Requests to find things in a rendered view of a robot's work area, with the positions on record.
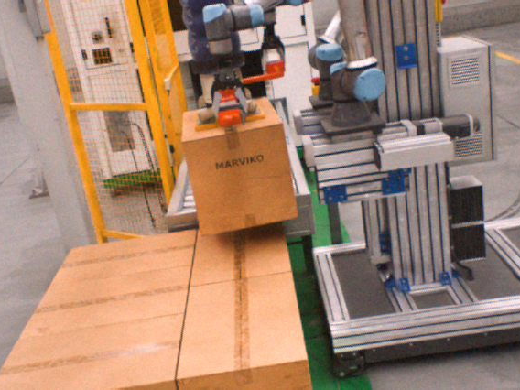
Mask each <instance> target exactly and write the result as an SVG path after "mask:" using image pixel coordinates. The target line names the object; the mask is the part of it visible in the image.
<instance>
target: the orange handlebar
mask: <svg viewBox="0 0 520 390"><path fill-rule="evenodd" d="M274 71H275V72H276V73H271V74H266V75H261V76H256V77H251V78H245V79H242V80H243V85H245V84H251V83H256V82H261V81H265V80H271V79H276V78H281V77H284V76H285V75H284V72H283V71H282V70H281V69H280V68H279V67H278V66H275V67H274ZM234 99H235V98H234V96H232V95H230V96H229V97H224V98H221V100H220V103H221V102H223V101H228V100H229V101H232V100H234ZM239 117H240V115H239V114H230V115H225V116H224V117H223V118H222V119H223V121H224V122H231V121H235V120H237V119H239Z"/></svg>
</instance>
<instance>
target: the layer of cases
mask: <svg viewBox="0 0 520 390"><path fill-rule="evenodd" d="M0 390H312V389H311V381H310V375H309V363H308V357H307V352H306V347H305V341H304V336H303V330H302V325H301V319H300V314H299V309H298V299H297V297H296V293H295V288H294V283H293V276H292V272H291V266H290V262H289V256H288V250H287V240H286V236H285V230H284V224H283V221H280V222H271V223H266V224H261V225H256V226H251V227H245V228H241V230H236V231H231V232H227V233H216V234H212V235H207V236H202V235H201V232H200V229H198V231H197V230H190V231H184V232H178V233H166V234H160V235H153V236H148V237H141V238H135V239H128V240H123V241H116V242H110V243H104V244H93V245H85V246H80V247H73V248H71V251H70V253H69V254H68V255H67V257H66V259H65V261H64V262H63V264H62V266H61V267H60V270H59V272H58V273H57V275H56V277H55V278H54V280H53V282H52V284H50V285H49V288H48V290H47V291H46V294H45V296H44V297H43V299H42V300H41V302H40V303H39V305H38V307H37V309H36V311H34V314H33V315H32V317H31V319H30V320H29V322H28V324H27V326H26V327H25V329H24V331H23V333H22V335H21V337H20V338H19V340H17V342H16V344H15V346H14V348H13V349H12V351H11V353H10V355H9V356H8V358H7V360H6V362H5V364H4V366H2V367H1V369H0Z"/></svg>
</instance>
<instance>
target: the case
mask: <svg viewBox="0 0 520 390"><path fill-rule="evenodd" d="M255 100H257V101H258V102H259V104H260V107H261V109H262V111H263V112H264V114H265V119H260V120H254V121H250V122H244V125H243V124H242V123H240V124H234V125H225V126H219V127H214V128H209V130H204V131H199V132H195V130H194V112H197V110H196V111H191V112H186V113H184V114H183V129H182V146H183V150H184V156H185V160H186V164H187V169H188V173H189V177H190V186H191V190H192V195H193V199H194V205H195V209H196V213H197V218H198V222H199V226H200V232H201V235H202V236H207V235H212V234H216V233H227V232H231V231H236V230H241V228H245V227H251V226H256V225H261V224H266V223H271V222H280V221H284V220H289V219H294V218H298V211H297V205H296V199H295V193H294V188H293V181H292V175H291V169H290V164H289V157H288V151H287V140H286V135H285V127H284V123H283V122H282V120H281V119H280V117H279V115H278V114H277V112H276V110H275V109H274V107H272V106H271V103H270V102H269V101H268V99H267V98H266V97H263V98H257V99H255Z"/></svg>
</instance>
